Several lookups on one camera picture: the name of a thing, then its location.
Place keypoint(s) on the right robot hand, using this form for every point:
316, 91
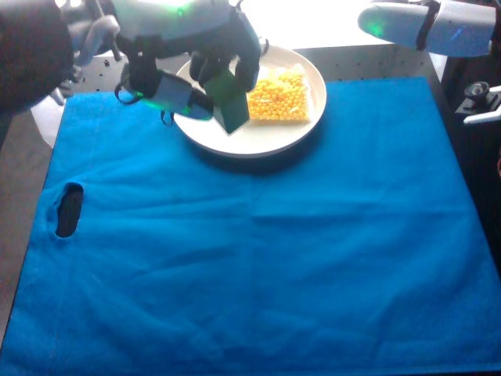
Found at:
395, 23

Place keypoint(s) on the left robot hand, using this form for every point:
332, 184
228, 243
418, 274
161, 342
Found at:
168, 15

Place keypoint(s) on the green block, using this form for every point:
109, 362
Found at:
233, 105

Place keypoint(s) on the yellow bead bag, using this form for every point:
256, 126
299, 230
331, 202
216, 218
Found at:
278, 102

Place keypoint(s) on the white plate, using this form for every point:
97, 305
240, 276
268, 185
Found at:
266, 139

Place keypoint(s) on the blue cloth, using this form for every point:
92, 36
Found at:
250, 254

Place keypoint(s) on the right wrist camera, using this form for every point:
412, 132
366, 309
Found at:
479, 103

